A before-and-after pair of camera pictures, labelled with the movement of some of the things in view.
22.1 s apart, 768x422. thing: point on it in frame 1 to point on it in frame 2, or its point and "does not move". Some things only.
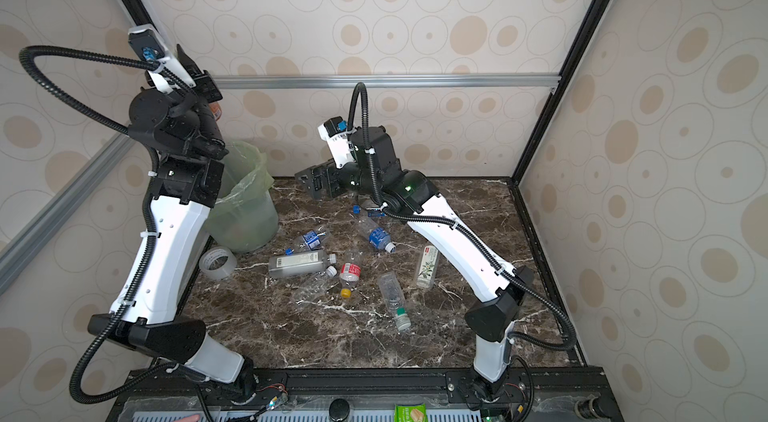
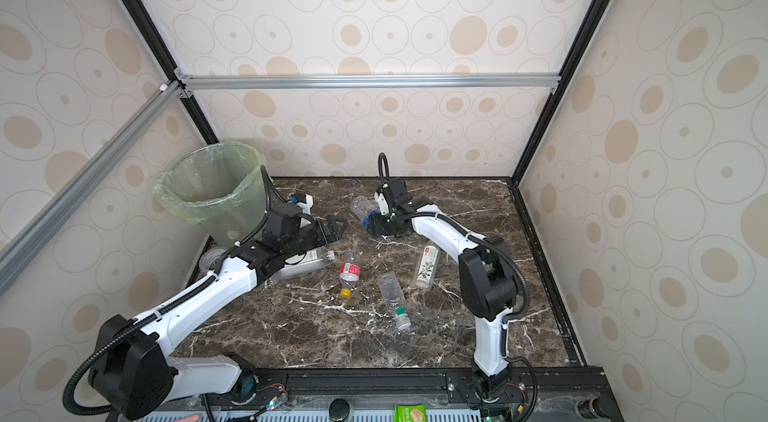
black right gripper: x=327 y=171 to x=375 y=224
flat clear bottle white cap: x=299 y=263 does not move
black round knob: x=339 y=410 does not move
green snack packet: x=410 y=412 does not move
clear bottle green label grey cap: x=427 y=267 does not move
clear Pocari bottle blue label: x=377 y=236 to x=363 y=207
